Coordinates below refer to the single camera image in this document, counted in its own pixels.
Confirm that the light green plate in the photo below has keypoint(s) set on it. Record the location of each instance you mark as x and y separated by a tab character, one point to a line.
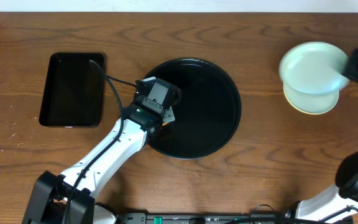
314	68
311	101

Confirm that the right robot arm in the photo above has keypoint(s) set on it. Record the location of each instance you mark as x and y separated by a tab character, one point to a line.
339	202

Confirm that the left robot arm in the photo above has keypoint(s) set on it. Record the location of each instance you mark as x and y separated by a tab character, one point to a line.
70	197

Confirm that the round black tray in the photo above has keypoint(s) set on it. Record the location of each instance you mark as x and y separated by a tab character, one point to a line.
208	113

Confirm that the black rectangular bin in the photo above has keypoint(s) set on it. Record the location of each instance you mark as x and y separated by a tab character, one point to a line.
73	93

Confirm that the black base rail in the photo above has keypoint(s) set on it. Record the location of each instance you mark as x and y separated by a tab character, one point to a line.
216	218

